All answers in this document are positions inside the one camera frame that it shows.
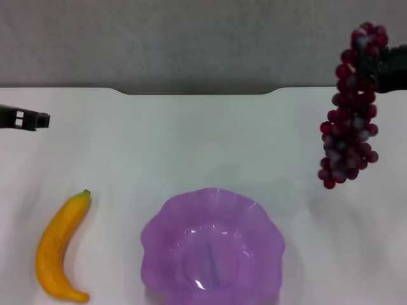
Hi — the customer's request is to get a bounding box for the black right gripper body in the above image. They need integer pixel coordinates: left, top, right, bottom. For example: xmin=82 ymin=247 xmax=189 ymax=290
xmin=375 ymin=46 xmax=407 ymax=95

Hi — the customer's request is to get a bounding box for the yellow banana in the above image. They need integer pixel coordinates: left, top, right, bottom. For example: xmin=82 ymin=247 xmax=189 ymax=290
xmin=34 ymin=189 xmax=92 ymax=303

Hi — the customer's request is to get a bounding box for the purple wavy plastic plate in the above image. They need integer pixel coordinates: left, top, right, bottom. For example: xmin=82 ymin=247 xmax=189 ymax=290
xmin=141 ymin=187 xmax=286 ymax=305

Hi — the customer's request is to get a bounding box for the red purple grape bunch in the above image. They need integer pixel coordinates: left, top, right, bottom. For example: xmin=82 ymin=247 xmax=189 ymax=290
xmin=317 ymin=22 xmax=389 ymax=190

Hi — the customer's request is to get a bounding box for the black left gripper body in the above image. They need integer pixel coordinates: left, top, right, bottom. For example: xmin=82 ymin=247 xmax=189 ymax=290
xmin=0 ymin=104 xmax=15 ymax=129

